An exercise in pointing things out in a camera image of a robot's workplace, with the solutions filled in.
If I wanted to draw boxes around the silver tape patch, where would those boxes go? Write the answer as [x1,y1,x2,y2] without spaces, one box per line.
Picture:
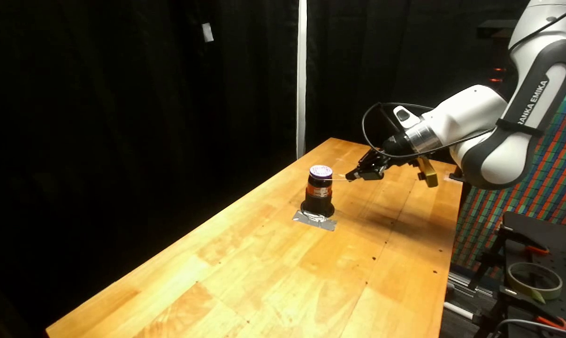
[292,210,337,232]

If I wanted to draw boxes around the dark cup with purple base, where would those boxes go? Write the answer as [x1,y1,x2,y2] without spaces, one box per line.
[300,164,336,218]

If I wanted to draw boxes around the roll of tape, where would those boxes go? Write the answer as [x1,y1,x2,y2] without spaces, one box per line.
[507,262,563,304]

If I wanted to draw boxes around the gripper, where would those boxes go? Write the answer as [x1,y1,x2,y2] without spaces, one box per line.
[345,132,414,182]

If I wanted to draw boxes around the orange clamp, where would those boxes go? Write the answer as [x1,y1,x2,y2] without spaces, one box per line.
[522,243,551,257]
[535,315,566,330]

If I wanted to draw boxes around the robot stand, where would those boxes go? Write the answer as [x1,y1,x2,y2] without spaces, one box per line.
[445,210,566,338]

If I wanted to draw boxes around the multicoloured checkered board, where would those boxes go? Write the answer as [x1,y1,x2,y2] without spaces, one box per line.
[451,66,566,275]

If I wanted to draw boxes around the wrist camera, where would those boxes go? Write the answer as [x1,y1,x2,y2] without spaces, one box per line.
[409,156,439,188]

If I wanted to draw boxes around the grey cable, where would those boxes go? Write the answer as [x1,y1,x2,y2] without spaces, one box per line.
[493,318,566,338]

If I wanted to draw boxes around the white vertical pole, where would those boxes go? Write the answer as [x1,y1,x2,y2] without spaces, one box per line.
[296,0,308,160]

